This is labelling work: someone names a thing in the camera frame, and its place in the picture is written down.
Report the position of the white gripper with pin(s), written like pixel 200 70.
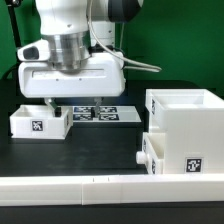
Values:
pixel 99 76

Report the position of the white drawer box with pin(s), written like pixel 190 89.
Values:
pixel 38 122
pixel 152 153

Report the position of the white front drawer box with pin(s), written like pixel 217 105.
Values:
pixel 152 153

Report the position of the white drawer cabinet frame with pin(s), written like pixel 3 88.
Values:
pixel 193 123

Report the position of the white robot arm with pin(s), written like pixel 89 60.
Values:
pixel 68 61

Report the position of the white marker tag plate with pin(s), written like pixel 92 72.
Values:
pixel 107 114

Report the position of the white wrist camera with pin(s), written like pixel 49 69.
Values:
pixel 36 51

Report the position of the black camera stand pole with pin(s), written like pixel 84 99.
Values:
pixel 11 6

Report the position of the white front barrier wall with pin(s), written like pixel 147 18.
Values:
pixel 110 189

